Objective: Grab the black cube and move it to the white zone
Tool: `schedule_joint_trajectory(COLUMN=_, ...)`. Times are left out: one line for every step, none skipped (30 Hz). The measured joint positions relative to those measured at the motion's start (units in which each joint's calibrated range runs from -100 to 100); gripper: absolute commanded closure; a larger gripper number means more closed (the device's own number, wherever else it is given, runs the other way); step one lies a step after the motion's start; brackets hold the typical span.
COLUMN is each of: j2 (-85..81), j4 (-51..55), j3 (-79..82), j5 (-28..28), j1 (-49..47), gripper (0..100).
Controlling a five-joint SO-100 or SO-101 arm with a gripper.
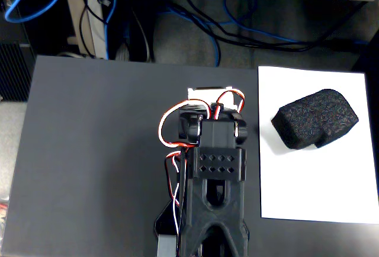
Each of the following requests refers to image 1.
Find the white paper sheet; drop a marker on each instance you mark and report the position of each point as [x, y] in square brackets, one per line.
[314, 186]

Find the grey base clamp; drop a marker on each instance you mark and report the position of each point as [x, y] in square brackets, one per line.
[165, 246]

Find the black ribbed case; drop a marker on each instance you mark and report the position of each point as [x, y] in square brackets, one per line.
[13, 70]

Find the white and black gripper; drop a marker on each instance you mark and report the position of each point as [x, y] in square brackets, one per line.
[209, 93]

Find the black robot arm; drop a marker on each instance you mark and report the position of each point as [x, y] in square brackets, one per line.
[216, 132]

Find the black foam cube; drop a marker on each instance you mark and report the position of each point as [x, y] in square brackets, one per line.
[316, 118]

